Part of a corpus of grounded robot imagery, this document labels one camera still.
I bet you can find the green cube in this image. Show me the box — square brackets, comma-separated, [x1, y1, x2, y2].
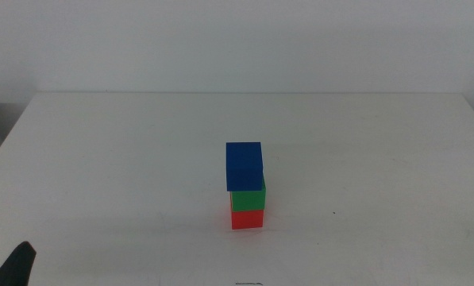
[229, 176, 267, 212]

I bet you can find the red cube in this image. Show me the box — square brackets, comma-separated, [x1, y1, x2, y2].
[230, 208, 265, 230]

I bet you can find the blue cube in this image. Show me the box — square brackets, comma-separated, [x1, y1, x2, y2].
[225, 141, 264, 192]

